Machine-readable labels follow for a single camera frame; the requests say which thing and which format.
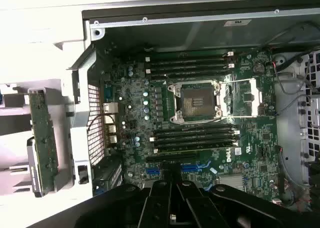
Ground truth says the blue expansion slot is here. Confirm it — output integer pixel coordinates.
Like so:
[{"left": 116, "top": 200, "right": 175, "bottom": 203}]
[{"left": 146, "top": 166, "right": 202, "bottom": 175}]

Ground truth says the long black expansion slot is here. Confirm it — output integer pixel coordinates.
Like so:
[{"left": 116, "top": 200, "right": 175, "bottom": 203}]
[{"left": 146, "top": 153, "right": 198, "bottom": 163}]

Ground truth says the black perforated slot cover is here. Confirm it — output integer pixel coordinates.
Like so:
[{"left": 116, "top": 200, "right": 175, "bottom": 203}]
[{"left": 98, "top": 157, "right": 124, "bottom": 182}]

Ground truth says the black RAM slot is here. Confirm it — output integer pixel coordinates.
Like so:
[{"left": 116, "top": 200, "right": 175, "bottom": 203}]
[
  {"left": 144, "top": 69, "right": 227, "bottom": 79},
  {"left": 153, "top": 124, "right": 237, "bottom": 131},
  {"left": 149, "top": 51, "right": 236, "bottom": 58},
  {"left": 153, "top": 129, "right": 240, "bottom": 136},
  {"left": 152, "top": 141, "right": 240, "bottom": 153},
  {"left": 149, "top": 135, "right": 237, "bottom": 143},
  {"left": 144, "top": 57, "right": 227, "bottom": 65},
  {"left": 149, "top": 63, "right": 236, "bottom": 71}
]

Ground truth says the green Dell motherboard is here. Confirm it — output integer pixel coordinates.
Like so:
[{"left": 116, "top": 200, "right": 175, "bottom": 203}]
[{"left": 96, "top": 47, "right": 280, "bottom": 203}]

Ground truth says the CPU socket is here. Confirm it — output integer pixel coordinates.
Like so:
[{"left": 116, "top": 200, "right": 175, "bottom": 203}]
[{"left": 167, "top": 80, "right": 223, "bottom": 125}]

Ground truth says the silver ethernet port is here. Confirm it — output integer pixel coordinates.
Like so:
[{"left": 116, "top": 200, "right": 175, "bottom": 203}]
[{"left": 101, "top": 102, "right": 119, "bottom": 114}]

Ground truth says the silver socket cover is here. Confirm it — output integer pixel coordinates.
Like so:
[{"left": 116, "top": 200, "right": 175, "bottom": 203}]
[{"left": 217, "top": 78, "right": 264, "bottom": 117}]

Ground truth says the thin metal locking lever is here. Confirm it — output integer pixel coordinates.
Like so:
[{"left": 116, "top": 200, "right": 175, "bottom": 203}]
[{"left": 221, "top": 79, "right": 252, "bottom": 85}]

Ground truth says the round coin cell battery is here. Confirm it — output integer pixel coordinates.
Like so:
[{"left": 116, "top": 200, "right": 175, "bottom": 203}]
[{"left": 252, "top": 63, "right": 265, "bottom": 75}]

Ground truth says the metal disk bay cage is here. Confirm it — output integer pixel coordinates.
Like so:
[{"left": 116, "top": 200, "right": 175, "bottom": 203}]
[{"left": 297, "top": 47, "right": 320, "bottom": 186}]

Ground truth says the white parts rack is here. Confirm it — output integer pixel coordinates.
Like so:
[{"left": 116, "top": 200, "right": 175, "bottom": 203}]
[{"left": 0, "top": 80, "right": 76, "bottom": 208}]

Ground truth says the open metal PC case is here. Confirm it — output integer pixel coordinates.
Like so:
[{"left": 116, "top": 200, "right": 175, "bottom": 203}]
[{"left": 66, "top": 6, "right": 320, "bottom": 213}]

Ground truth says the white case label sticker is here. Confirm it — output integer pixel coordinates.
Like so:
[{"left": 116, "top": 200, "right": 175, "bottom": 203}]
[{"left": 223, "top": 19, "right": 252, "bottom": 27}]

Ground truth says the red black twisted wire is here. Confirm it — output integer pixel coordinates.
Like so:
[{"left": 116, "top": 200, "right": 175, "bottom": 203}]
[{"left": 86, "top": 113, "right": 118, "bottom": 135}]

